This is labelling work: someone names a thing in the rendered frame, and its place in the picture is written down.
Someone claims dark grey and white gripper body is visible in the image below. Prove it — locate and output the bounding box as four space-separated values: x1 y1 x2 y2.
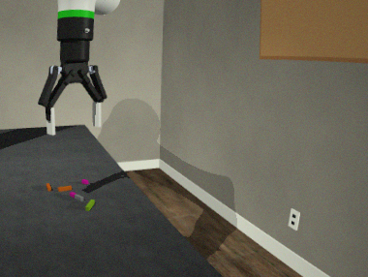
60 41 90 83

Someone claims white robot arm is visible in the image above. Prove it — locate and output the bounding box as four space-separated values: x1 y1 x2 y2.
57 0 120 42

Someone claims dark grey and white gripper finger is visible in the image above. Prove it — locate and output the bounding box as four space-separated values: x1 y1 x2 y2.
79 65 107 127
38 66 77 136

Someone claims lime green rod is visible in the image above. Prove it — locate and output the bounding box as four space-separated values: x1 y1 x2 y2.
85 200 95 211

